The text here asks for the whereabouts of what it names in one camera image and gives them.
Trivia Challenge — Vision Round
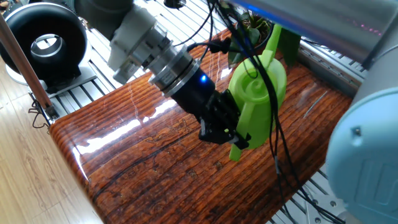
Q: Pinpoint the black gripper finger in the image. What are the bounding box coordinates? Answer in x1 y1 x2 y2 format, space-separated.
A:
198 116 252 151
214 89 243 133

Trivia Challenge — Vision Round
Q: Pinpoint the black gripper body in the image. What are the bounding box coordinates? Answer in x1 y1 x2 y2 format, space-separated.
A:
170 68 220 118

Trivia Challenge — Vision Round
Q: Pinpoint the green plastic watering can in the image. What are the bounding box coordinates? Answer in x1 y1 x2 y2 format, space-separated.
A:
228 23 288 162

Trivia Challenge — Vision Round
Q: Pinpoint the terracotta plant pot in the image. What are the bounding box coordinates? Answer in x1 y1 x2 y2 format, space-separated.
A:
254 23 276 52

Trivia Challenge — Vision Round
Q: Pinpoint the green leafy plant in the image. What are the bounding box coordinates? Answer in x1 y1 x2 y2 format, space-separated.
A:
226 11 302 69

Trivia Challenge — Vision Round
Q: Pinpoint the wood grain board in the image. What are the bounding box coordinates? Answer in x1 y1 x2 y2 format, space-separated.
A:
49 29 354 224

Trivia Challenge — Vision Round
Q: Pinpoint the small black device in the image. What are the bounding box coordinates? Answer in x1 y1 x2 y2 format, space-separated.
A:
164 0 187 9

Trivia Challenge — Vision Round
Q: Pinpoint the silver robot mounting plate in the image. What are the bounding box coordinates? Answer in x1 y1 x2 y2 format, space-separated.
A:
306 194 341 224

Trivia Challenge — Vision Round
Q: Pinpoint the black cable with plug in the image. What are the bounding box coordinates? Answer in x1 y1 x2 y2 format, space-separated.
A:
174 0 259 80

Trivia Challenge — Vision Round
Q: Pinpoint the black cable with grey sleeve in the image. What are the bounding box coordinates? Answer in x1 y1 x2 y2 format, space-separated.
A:
214 0 346 224

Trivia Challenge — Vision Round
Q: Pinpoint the thin black looped cable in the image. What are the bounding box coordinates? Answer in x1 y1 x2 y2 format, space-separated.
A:
28 99 52 130

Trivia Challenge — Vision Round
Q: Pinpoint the brown diagonal frame bar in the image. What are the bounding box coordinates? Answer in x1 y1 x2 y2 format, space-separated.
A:
0 12 60 121

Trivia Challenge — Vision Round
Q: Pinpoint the black ring-shaped device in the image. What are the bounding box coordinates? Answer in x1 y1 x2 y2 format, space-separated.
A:
0 2 99 99

